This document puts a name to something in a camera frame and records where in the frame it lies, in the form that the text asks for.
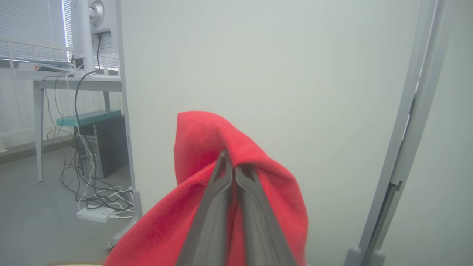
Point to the black computer tower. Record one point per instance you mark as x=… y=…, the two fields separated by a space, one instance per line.
x=111 y=147

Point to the white metal desk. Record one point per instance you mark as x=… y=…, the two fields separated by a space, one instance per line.
x=96 y=84

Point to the white monitor stand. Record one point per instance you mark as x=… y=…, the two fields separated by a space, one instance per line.
x=83 y=37

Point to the white metal railing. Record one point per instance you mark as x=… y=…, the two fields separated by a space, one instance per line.
x=37 y=45

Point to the red Bulls 23 jersey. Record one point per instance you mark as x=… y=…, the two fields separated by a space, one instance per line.
x=199 y=136

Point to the white partition screen grey frame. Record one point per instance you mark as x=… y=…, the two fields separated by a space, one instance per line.
x=454 y=147
x=295 y=74

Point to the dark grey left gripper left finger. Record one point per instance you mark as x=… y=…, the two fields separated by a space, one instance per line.
x=210 y=221

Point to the flat teal box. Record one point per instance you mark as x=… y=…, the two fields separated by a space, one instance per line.
x=88 y=118

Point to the white power strip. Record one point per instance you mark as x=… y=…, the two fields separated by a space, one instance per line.
x=92 y=215

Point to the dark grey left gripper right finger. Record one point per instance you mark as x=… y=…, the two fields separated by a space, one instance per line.
x=262 y=232

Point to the white window blinds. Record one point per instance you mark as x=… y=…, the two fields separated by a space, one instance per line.
x=26 y=22

